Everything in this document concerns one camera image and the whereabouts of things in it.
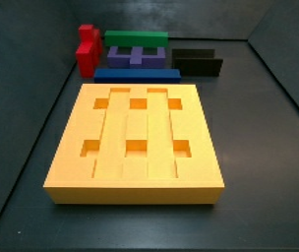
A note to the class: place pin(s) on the green rectangular block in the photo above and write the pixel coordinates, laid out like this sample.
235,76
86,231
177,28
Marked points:
137,38

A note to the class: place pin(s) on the yellow slotted board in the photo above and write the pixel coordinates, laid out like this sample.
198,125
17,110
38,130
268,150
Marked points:
135,148

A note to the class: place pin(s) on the blue rectangular block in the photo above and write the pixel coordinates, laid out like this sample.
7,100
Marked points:
138,76

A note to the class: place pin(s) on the purple comb-shaped block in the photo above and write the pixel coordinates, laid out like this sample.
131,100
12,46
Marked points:
137,57

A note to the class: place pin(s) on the red zigzag block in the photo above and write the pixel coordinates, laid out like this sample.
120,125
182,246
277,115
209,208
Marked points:
90,50

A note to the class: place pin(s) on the black angle bracket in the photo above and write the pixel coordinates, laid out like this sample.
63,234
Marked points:
197,62

